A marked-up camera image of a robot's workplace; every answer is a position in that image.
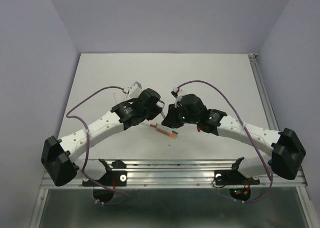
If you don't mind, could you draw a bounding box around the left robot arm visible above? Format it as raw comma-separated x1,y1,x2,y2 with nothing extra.
40,86,163,187

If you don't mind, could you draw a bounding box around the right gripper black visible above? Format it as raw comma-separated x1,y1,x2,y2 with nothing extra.
161,103,199,130

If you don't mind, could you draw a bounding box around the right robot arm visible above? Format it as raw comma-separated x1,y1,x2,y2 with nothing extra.
161,88,306,185

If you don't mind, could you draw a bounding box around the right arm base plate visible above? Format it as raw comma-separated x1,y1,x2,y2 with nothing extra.
212,157,260,188

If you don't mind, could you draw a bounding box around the aluminium frame rail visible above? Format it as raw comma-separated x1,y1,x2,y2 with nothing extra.
40,159,307,190

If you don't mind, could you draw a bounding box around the right side aluminium rail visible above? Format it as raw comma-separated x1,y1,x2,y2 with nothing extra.
248,54,279,130

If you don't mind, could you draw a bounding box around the orange marker clear cap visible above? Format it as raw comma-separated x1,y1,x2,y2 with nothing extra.
156,127,178,138

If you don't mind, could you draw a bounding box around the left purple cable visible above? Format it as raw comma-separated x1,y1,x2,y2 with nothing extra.
65,86,130,206

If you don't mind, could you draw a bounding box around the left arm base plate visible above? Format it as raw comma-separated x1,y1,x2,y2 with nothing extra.
85,159,128,188

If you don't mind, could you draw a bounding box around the brown capped marker pen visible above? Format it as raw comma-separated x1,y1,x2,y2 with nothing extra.
149,123,158,128

